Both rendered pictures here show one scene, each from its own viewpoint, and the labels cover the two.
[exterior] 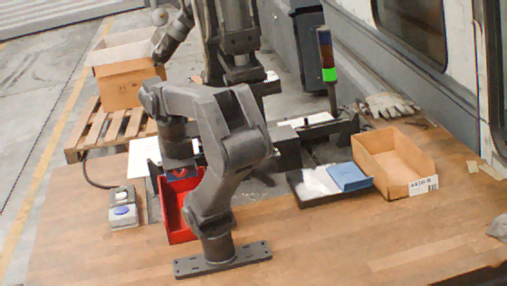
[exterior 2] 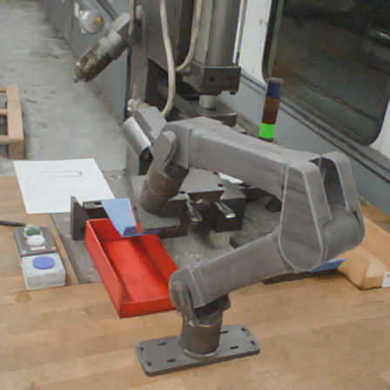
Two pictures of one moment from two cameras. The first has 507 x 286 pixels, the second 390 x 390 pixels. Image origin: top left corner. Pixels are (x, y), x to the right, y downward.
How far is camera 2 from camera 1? 57 cm
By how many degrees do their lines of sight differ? 18
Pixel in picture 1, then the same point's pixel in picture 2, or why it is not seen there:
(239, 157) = (335, 251)
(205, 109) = (309, 181)
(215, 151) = (312, 239)
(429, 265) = not seen: outside the picture
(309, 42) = not seen: hidden behind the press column
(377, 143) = not seen: hidden behind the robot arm
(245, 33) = (227, 72)
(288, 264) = (284, 364)
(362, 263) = (374, 374)
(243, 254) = (226, 344)
